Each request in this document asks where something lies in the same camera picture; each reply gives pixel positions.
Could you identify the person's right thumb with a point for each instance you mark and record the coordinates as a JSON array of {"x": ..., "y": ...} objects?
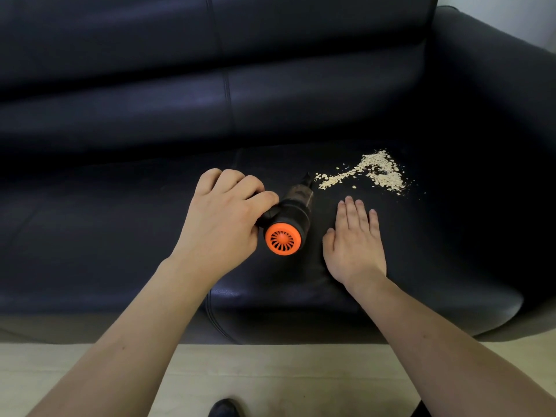
[{"x": 328, "y": 244}]

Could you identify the person's right middle finger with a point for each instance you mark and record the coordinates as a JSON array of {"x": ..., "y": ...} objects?
[{"x": 352, "y": 214}]

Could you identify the black and orange handheld vacuum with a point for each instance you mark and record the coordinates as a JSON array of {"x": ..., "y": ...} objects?
[{"x": 290, "y": 217}]

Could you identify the person's left forearm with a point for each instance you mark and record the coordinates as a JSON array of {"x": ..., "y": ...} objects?
[{"x": 130, "y": 343}]

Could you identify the black shoe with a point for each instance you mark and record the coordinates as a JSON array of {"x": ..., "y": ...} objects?
[{"x": 223, "y": 409}]

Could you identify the person's left hand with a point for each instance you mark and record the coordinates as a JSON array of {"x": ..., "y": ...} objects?
[{"x": 217, "y": 230}]

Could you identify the person's right hand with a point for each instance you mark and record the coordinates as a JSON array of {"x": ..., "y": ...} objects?
[{"x": 354, "y": 251}]

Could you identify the person's left middle finger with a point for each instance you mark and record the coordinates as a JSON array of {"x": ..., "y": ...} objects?
[{"x": 249, "y": 185}]

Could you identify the person's left little finger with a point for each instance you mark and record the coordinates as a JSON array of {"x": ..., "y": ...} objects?
[{"x": 206, "y": 181}]

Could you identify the pile of spilled oat flakes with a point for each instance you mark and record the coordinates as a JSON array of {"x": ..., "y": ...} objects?
[{"x": 378, "y": 167}]

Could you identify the person's right little finger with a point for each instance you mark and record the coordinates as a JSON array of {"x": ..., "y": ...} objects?
[{"x": 374, "y": 225}]

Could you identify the black leather sofa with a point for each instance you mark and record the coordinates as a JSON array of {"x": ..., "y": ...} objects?
[{"x": 113, "y": 221}]

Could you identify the person's right forearm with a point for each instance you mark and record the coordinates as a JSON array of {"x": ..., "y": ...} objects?
[{"x": 434, "y": 351}]

